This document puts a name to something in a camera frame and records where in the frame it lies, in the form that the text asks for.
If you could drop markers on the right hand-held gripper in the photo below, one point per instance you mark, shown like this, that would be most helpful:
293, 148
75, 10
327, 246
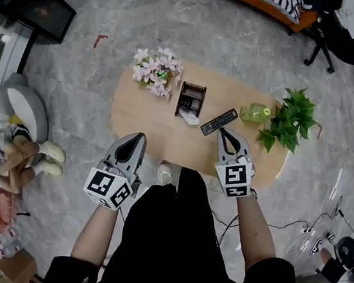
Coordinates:
233, 177

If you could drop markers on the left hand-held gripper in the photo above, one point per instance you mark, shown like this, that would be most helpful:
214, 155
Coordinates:
103, 186

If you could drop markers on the long black remote control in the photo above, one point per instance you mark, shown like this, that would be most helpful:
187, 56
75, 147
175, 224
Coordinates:
219, 122

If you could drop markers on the white remote control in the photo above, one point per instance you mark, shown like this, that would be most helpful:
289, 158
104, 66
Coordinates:
190, 116

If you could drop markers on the brown wooden organizer box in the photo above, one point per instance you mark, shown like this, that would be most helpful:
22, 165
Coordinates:
201, 100

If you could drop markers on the person's right forearm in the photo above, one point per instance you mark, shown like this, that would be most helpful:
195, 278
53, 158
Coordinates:
254, 232

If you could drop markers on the person's left forearm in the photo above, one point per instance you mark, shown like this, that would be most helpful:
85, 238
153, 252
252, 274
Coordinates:
93, 233

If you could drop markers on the brown cardboard box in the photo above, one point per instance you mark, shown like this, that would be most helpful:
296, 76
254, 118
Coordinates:
16, 267

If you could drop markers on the green plastic bottle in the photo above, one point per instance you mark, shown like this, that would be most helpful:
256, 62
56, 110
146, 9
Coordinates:
253, 112

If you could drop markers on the person's white shoe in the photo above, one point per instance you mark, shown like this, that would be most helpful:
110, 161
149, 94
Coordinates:
164, 173

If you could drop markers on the black wristband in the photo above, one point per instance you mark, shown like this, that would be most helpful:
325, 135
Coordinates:
253, 193

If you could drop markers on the green leafy potted plant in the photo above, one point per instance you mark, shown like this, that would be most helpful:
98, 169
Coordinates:
291, 120

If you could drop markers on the pink artificial flower pot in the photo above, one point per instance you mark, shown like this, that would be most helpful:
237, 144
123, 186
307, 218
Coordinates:
157, 70

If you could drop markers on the person's black clothing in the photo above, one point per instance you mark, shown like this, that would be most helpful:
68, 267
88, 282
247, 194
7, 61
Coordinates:
170, 240

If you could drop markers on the grey white bean bag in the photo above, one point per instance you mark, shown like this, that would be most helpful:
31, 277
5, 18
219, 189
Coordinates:
26, 108

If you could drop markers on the yellow toy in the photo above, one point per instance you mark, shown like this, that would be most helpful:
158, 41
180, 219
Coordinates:
15, 119

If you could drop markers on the pack of water bottles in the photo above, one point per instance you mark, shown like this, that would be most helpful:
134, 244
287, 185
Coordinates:
5, 241

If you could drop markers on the white low stand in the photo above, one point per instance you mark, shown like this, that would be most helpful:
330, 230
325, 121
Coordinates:
12, 54

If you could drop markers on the black office chair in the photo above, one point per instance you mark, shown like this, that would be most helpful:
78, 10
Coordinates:
339, 36

